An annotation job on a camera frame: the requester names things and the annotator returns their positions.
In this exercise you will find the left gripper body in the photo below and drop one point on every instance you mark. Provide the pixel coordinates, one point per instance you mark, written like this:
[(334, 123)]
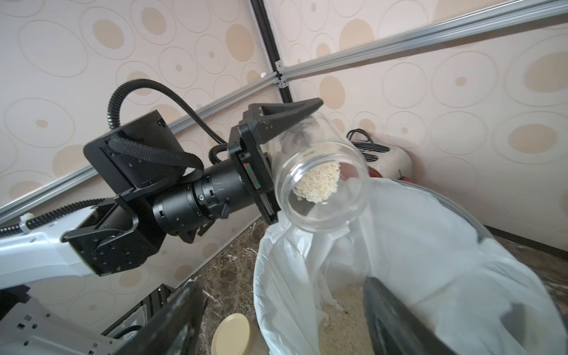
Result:
[(252, 165)]

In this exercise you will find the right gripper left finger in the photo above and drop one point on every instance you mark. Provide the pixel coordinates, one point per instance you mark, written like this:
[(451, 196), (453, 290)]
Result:
[(175, 322)]

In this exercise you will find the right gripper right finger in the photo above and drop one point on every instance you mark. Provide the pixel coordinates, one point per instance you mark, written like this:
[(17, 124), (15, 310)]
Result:
[(393, 328)]

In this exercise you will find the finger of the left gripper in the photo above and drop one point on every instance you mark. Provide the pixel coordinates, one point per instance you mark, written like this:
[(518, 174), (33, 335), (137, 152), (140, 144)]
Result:
[(263, 122)]

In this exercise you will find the glass rice jar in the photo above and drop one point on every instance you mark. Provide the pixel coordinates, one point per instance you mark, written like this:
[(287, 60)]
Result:
[(238, 335), (321, 179)]

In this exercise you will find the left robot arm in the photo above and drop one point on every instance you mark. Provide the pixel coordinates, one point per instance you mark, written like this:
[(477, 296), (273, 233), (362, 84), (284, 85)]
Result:
[(160, 190)]

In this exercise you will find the white plastic bin liner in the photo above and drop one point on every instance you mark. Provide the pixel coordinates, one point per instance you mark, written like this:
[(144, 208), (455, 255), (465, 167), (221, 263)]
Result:
[(476, 297)]

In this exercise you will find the red polka dot toaster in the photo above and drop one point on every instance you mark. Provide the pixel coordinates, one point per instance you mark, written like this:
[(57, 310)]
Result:
[(386, 161)]

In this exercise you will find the metal trash bucket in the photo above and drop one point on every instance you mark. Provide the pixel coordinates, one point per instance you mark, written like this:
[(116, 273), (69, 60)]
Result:
[(481, 229)]

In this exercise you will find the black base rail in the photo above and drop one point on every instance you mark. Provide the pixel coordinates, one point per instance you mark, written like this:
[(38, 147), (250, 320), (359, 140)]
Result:
[(137, 315)]

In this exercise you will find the horizontal aluminium rail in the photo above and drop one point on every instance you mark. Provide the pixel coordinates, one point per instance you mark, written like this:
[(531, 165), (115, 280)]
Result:
[(496, 17)]

